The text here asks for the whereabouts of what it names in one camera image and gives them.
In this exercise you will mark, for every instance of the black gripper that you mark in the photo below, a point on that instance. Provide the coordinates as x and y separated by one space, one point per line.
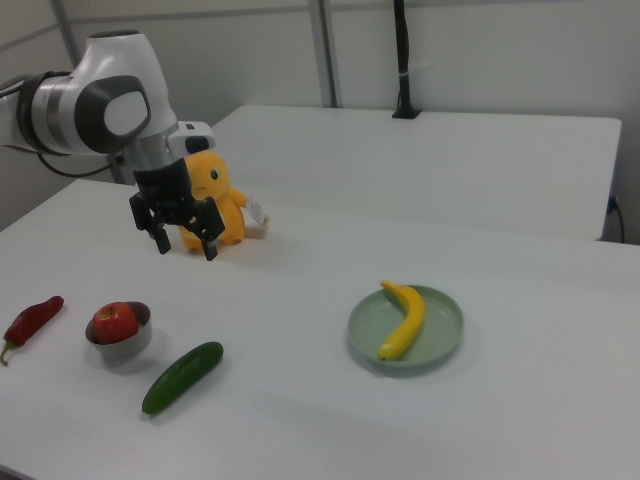
162 182

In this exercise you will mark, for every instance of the green cucumber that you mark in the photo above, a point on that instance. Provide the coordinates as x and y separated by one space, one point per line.
182 377

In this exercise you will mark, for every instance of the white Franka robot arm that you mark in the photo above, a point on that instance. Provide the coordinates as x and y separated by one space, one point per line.
115 65

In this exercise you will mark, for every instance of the small grey metal bowl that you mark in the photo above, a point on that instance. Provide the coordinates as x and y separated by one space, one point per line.
134 345

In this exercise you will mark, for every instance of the orange plush dinosaur toy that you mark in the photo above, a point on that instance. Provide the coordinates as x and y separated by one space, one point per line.
227 200

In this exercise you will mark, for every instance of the white paper toy tag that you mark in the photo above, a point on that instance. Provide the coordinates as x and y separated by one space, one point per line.
257 211

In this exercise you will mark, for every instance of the red apple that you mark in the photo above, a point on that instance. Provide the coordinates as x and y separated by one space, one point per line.
116 322

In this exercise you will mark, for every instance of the red chili pepper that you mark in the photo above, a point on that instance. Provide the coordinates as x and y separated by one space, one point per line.
31 320

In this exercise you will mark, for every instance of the pale green round plate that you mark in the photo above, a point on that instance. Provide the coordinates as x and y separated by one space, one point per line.
370 322

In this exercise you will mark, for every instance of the yellow banana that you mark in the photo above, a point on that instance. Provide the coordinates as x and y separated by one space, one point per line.
407 325

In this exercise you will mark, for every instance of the black pole with base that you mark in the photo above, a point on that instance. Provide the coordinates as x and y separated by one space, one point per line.
402 50

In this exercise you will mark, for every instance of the grey partition post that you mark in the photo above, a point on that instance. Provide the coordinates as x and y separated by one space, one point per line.
327 50
65 30

